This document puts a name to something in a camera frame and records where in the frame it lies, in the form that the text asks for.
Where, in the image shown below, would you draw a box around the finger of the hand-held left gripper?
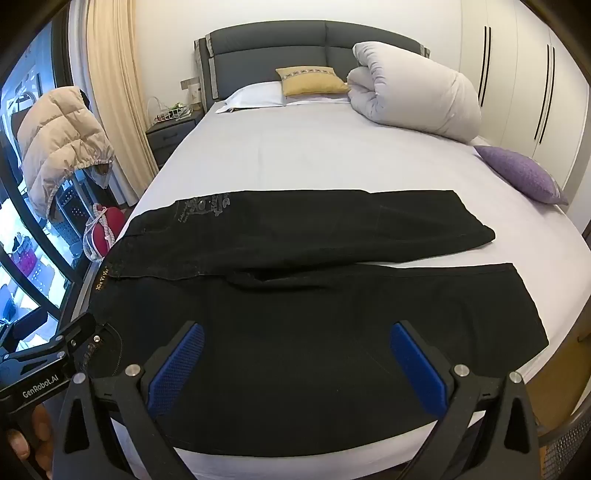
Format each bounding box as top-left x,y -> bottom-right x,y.
56,313 -> 104,370

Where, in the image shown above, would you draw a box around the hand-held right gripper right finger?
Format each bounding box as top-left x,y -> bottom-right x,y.
389,320 -> 541,480

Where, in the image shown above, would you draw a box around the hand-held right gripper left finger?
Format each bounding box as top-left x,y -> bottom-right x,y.
58,322 -> 206,480

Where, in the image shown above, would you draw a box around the black pants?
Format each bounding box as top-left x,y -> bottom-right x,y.
76,189 -> 550,455

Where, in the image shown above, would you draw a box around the person's left hand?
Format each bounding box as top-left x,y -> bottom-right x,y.
7,401 -> 59,476

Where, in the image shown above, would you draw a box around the black framed window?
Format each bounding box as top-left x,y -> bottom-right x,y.
0,28 -> 93,352

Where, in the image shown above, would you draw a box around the black perforated rack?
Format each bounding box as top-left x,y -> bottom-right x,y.
46,175 -> 93,259

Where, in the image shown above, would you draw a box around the black mesh chair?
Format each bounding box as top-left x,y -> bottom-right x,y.
538,406 -> 591,480

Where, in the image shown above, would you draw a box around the beige puffer jacket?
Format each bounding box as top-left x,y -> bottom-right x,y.
17,85 -> 115,217

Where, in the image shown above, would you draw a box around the dark grey nightstand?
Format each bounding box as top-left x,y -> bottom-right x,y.
145,108 -> 205,169

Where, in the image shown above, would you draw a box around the purple cushion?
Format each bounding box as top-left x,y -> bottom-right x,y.
474,145 -> 570,205

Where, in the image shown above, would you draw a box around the beige curtain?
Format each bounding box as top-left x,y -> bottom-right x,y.
85,0 -> 160,206

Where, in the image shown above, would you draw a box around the bed with grey headboard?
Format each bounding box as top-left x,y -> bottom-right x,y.
69,21 -> 591,480

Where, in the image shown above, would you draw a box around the rolled white duvet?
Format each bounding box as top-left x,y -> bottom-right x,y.
346,41 -> 482,141

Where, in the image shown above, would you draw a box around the white pillow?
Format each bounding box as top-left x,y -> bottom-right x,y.
215,82 -> 288,114

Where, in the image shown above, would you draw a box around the yellow patterned cushion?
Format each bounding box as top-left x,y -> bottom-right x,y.
276,66 -> 350,97

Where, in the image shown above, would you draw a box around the red bag with white rope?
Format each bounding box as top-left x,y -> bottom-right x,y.
83,203 -> 125,264

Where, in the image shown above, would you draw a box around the white wire basket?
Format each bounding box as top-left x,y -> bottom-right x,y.
148,96 -> 192,121

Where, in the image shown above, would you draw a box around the white wardrobe with black handles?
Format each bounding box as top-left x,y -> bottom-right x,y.
459,0 -> 591,222

